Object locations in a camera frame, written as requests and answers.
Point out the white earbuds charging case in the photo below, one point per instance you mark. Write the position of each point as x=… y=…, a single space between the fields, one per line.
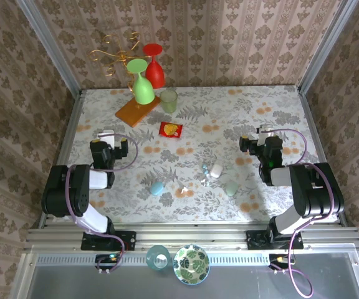
x=216 y=170

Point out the green earbuds charging case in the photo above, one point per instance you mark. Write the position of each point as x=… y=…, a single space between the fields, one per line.
x=232 y=188

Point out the blue earbuds charging case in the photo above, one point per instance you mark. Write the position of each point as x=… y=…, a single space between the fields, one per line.
x=156 y=188

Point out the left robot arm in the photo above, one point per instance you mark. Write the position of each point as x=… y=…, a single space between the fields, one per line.
x=73 y=193

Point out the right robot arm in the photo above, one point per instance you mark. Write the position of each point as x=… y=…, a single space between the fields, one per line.
x=316 y=193

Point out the orange wooden board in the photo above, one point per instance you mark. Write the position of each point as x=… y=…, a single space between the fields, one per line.
x=129 y=113

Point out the red snack packet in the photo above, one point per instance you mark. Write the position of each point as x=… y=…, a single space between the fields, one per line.
x=170 y=129

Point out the green wine glass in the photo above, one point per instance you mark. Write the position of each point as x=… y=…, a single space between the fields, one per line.
x=142 y=90

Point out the translucent green cup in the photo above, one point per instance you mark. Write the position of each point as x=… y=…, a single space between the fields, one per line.
x=168 y=104

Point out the red wine glass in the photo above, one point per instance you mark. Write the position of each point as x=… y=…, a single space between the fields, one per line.
x=154 y=74

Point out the floral patterned tablecloth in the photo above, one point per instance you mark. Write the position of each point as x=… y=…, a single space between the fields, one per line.
x=198 y=211

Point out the small circuit board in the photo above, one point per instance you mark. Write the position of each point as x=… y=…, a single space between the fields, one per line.
x=279 y=259
x=108 y=258

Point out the teal drinking glass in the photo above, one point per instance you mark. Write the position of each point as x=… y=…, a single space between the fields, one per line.
x=150 y=258

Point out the leaf pattern bowl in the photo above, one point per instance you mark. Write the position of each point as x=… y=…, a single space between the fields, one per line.
x=192 y=264

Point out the grey metal panel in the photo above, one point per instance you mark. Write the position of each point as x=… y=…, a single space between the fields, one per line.
x=245 y=283

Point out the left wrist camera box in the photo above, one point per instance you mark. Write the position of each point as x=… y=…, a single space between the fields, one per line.
x=106 y=135

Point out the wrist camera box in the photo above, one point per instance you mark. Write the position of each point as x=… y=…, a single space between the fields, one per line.
x=106 y=135
x=266 y=128

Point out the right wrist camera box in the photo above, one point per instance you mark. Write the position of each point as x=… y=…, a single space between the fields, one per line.
x=266 y=128

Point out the aluminium side rail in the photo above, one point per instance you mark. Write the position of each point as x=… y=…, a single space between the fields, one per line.
x=304 y=102
x=71 y=124

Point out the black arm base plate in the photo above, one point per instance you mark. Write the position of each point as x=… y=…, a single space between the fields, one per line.
x=254 y=240
x=129 y=240

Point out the aluminium frame post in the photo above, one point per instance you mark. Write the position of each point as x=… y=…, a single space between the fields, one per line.
x=51 y=46
x=326 y=46

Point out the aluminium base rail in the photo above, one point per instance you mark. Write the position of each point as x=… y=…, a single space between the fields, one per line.
x=182 y=236

